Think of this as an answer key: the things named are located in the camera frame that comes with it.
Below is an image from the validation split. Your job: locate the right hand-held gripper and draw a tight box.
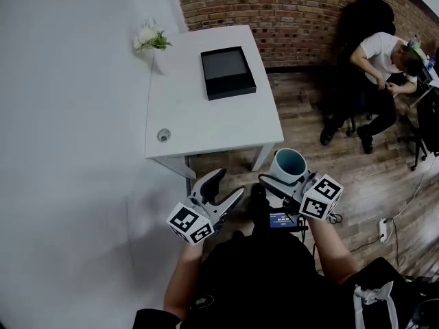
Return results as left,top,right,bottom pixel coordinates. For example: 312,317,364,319
257,171,344,221

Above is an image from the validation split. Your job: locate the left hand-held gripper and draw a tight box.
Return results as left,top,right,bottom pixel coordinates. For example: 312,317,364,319
166,168,246,245

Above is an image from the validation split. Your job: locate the teal and white cup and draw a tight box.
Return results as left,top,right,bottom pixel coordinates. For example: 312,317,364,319
268,148,307,185

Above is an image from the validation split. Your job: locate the person's left forearm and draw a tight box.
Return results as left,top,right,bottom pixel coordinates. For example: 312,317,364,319
163,241,207,321

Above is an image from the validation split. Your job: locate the person's right forearm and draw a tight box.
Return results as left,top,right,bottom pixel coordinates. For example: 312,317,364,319
307,217,361,286

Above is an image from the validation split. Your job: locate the black device with blue screen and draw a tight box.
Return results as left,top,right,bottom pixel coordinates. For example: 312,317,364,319
268,211,309,233

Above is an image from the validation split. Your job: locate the white table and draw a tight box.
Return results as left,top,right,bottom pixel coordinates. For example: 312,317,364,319
144,24,285,180

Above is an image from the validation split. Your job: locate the person's black clothing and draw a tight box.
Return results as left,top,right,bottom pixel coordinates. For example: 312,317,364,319
132,230,439,329

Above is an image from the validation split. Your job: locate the white power strip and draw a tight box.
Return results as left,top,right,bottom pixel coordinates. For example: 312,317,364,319
377,218,389,243

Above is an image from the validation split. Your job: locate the black shallow box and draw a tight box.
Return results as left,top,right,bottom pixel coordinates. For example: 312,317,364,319
200,45,258,102

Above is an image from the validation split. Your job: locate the white vase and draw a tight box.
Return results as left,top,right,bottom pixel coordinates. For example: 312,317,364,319
150,48,169,77

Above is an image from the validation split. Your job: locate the black swivel chair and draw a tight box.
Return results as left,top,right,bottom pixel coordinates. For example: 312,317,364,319
396,89,439,172

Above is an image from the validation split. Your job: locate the white flower bouquet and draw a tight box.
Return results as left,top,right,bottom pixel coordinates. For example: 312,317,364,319
132,18,173,53

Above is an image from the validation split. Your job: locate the cluttered desk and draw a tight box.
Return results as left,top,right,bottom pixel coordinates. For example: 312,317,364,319
407,34,439,108

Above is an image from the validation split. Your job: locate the black office chair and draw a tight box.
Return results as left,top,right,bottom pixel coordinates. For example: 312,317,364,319
334,0,397,137

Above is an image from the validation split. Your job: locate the round cable grommet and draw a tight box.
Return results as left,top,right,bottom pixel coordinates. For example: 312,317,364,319
156,127,173,144

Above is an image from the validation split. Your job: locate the white cable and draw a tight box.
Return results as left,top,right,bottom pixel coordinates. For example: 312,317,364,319
385,171,439,224

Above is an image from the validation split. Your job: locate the white fabric strap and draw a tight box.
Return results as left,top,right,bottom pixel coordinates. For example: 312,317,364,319
352,280,396,329

